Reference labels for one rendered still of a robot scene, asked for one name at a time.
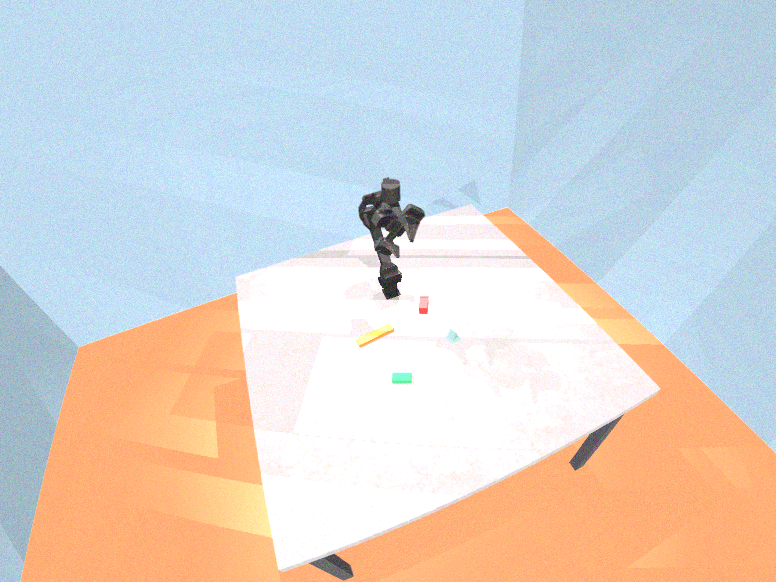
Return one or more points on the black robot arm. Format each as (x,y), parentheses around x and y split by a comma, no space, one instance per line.
(378,216)

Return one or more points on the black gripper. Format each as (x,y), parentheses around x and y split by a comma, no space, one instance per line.
(408,220)

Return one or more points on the yellow-orange bar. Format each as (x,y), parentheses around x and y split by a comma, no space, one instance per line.
(375,335)

